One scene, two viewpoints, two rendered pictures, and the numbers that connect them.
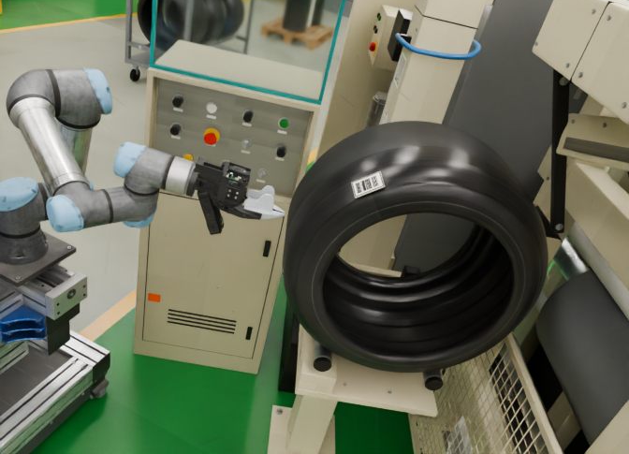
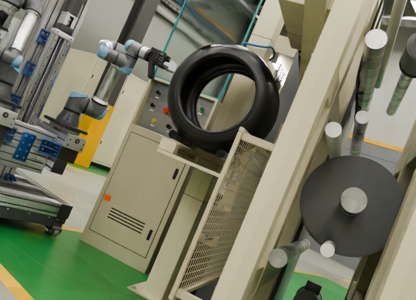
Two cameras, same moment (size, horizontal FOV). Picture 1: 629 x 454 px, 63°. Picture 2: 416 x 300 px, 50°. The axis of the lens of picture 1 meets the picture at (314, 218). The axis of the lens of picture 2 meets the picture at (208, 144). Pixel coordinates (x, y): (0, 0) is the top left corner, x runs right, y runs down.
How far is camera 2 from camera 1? 200 cm
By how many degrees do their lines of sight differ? 42
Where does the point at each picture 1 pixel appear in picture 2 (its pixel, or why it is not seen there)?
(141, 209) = (127, 62)
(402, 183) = (216, 45)
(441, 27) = (257, 38)
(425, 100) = not seen: hidden behind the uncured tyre
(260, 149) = not seen: hidden behind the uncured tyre
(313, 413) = (166, 255)
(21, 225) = (74, 105)
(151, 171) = (136, 46)
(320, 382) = (169, 144)
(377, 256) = not seen: hidden behind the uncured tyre
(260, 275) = (167, 192)
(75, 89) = (122, 48)
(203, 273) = (138, 185)
